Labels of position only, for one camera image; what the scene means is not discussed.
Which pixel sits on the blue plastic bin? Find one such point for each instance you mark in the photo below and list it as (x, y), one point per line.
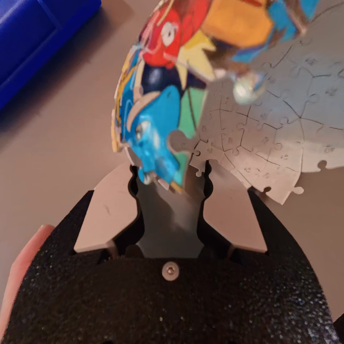
(32, 35)

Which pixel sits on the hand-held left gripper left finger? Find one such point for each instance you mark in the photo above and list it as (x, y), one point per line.
(107, 215)

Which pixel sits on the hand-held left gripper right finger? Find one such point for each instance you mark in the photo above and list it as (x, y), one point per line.
(233, 220)

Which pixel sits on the half-built cartoon puzzle ball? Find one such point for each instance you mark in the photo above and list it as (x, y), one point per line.
(255, 129)

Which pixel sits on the person's left hand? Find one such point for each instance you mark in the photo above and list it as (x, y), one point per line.
(24, 258)

